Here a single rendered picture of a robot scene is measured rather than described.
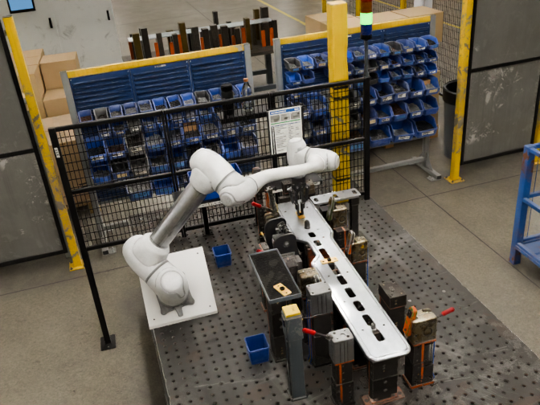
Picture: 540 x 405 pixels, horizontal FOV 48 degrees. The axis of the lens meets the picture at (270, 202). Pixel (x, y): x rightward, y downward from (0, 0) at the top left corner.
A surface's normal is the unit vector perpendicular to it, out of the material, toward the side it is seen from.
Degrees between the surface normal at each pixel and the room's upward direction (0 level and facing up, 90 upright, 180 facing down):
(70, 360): 0
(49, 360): 0
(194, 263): 43
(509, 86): 92
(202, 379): 0
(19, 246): 92
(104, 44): 90
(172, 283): 48
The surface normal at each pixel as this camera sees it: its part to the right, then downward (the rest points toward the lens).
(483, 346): -0.07, -0.88
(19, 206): 0.33, 0.50
